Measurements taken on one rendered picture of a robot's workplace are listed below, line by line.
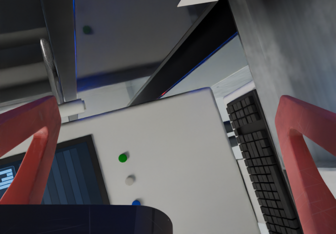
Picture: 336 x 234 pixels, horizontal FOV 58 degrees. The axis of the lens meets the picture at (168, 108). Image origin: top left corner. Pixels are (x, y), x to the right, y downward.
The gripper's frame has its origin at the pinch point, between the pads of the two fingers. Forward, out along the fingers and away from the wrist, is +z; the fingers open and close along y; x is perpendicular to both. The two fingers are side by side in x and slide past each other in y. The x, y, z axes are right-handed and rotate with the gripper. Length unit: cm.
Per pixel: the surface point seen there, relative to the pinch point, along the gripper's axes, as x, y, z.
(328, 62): 10.8, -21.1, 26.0
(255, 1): 7.3, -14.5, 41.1
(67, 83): 24, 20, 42
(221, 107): 141, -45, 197
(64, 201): 52, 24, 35
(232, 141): 58, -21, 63
